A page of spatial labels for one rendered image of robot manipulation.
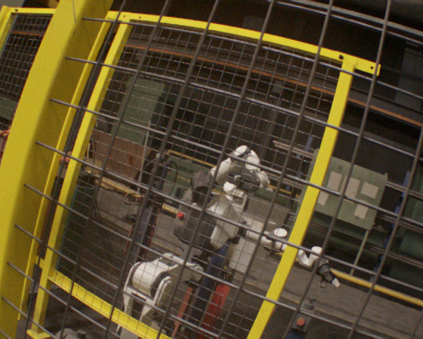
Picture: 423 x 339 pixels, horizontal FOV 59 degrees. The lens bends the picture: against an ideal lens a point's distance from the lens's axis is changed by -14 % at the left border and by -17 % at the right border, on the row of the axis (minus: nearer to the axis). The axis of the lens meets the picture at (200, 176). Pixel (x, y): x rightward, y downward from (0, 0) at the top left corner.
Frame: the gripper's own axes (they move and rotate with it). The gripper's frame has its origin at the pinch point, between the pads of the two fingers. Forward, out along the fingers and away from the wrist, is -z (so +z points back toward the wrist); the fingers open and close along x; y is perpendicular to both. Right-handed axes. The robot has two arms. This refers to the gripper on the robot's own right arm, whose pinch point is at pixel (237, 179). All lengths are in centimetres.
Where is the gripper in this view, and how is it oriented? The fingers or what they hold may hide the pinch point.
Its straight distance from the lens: 174.9
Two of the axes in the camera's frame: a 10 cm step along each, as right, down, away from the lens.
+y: 3.2, -9.5, -0.5
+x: -8.6, -3.1, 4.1
